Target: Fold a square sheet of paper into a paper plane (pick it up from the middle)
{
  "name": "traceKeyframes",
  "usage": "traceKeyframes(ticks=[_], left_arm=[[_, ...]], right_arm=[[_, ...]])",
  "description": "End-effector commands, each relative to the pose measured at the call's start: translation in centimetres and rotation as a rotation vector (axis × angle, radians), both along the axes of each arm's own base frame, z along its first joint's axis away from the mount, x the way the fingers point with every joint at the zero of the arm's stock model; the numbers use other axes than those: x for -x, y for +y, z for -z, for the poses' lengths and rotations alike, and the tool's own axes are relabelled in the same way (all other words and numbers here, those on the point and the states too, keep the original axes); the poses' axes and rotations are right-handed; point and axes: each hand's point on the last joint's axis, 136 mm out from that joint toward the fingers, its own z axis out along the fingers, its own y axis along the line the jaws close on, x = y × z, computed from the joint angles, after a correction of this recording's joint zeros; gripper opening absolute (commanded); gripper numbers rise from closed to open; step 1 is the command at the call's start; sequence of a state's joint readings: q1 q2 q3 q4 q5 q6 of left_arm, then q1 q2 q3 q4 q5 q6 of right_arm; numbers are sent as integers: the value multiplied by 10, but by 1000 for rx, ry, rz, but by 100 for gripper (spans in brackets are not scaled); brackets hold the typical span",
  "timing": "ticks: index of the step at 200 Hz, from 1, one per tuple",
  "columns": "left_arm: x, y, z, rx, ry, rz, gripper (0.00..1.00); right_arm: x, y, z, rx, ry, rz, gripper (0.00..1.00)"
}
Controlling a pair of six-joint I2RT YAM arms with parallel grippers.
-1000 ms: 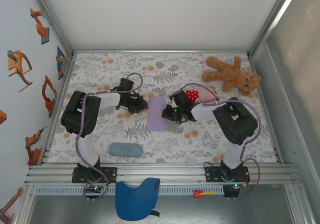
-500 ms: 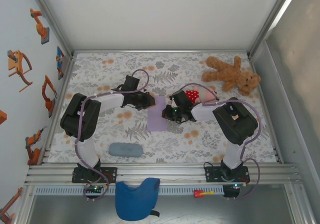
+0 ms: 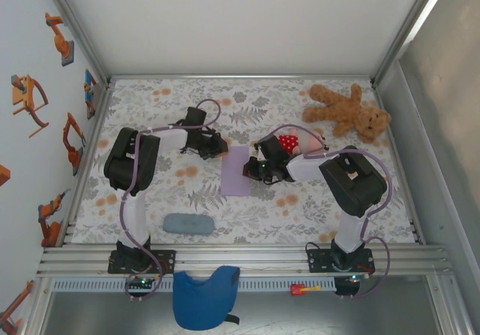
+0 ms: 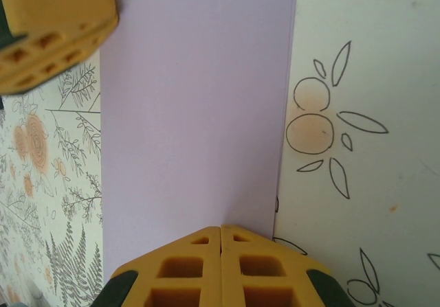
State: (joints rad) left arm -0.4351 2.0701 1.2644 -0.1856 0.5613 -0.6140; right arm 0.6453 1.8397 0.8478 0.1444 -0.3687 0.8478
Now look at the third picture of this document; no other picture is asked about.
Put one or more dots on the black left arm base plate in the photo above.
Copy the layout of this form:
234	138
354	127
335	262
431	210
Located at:
167	260

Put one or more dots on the aluminium table side rail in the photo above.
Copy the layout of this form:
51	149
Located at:
393	144
94	132

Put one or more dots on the grey blue fabric pouch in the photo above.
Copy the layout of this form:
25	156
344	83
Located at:
187	224

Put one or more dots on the pink plush doll red swimsuit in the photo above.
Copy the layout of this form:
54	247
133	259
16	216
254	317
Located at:
290	144

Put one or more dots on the floral print tablecloth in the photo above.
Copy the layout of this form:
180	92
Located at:
262	215

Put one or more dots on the purple paper sheet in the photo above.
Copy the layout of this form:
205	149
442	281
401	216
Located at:
234	177

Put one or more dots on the blue orange grey wall sticker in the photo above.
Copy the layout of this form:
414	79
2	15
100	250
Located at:
90	91

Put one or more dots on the aluminium frame post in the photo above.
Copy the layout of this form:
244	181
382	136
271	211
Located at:
75	27
408	24

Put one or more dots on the red yellow small tool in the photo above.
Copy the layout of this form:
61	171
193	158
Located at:
298	290

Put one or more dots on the orange gripper wall sticker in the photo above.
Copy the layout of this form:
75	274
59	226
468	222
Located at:
22	95

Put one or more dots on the brown teddy bear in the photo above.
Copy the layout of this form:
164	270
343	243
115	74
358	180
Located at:
345	106

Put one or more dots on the blue fabric cap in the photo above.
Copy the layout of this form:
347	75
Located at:
202	301

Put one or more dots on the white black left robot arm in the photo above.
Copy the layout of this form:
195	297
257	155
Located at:
127	162

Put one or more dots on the wide aluminium table rail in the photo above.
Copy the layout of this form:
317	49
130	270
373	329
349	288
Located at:
243	264

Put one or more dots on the thin aluminium frame rail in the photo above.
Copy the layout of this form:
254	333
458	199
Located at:
240	76

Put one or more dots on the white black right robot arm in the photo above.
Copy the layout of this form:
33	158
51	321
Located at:
352	185

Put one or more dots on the orange block wall sticker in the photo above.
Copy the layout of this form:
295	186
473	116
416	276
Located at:
3	175

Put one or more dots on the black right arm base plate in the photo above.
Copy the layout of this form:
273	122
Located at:
318	262

